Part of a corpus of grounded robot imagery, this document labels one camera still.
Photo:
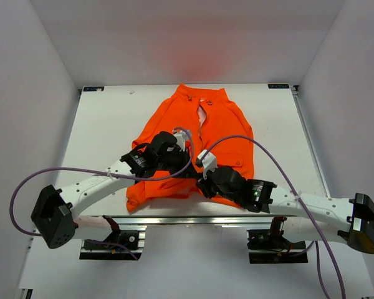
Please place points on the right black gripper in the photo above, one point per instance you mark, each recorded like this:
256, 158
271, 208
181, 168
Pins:
204, 185

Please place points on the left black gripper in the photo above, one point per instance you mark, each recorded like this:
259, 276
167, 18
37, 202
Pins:
184, 156

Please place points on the orange jacket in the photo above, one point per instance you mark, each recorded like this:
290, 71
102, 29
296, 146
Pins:
209, 115

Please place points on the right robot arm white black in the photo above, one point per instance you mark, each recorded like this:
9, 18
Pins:
348, 220

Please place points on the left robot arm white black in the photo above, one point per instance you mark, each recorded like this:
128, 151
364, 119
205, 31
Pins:
58, 213

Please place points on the left blue table label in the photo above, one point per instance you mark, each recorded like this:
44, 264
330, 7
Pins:
93, 89

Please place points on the blue table label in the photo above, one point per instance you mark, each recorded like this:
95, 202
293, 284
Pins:
278, 86
93, 89

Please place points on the right blue table label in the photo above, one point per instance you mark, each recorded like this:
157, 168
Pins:
278, 86

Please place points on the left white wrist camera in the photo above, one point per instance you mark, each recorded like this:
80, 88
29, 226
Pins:
183, 137

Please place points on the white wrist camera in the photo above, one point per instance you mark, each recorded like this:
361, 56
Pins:
207, 161
183, 137

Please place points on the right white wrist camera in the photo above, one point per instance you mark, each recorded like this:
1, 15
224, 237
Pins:
207, 161

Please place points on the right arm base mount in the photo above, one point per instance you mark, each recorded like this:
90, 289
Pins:
269, 246

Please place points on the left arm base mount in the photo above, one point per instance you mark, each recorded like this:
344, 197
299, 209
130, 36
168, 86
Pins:
118, 241

